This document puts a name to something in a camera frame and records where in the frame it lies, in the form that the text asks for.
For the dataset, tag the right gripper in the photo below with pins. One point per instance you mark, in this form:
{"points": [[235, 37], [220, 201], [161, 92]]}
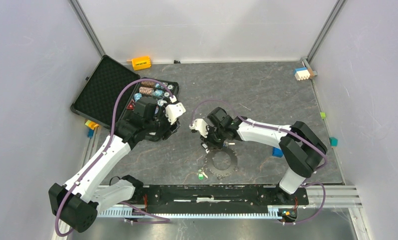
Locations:
{"points": [[206, 138]]}

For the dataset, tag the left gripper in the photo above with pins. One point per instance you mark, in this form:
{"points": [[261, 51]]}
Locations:
{"points": [[171, 127]]}

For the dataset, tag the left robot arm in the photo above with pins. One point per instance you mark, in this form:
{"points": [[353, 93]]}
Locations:
{"points": [[78, 201]]}

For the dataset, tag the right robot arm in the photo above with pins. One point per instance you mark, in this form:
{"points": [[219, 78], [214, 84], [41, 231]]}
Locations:
{"points": [[302, 149]]}

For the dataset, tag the yellow toy block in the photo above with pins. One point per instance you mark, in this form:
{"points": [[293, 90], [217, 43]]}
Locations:
{"points": [[141, 63]]}

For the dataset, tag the blue green toy block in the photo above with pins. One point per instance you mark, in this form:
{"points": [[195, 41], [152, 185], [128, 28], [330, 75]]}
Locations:
{"points": [[276, 152]]}

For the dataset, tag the black poker chip case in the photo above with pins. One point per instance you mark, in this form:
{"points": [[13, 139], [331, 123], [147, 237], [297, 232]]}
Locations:
{"points": [[133, 107]]}

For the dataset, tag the yellow blue blocks at left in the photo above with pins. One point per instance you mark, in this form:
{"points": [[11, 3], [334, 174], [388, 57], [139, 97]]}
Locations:
{"points": [[92, 126]]}

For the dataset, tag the blue white toy block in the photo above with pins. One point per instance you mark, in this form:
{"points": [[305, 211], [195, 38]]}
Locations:
{"points": [[302, 74]]}

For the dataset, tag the small teal cube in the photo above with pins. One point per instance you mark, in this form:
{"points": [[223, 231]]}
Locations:
{"points": [[333, 141]]}

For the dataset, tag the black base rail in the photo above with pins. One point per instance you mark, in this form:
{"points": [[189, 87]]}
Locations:
{"points": [[215, 199]]}

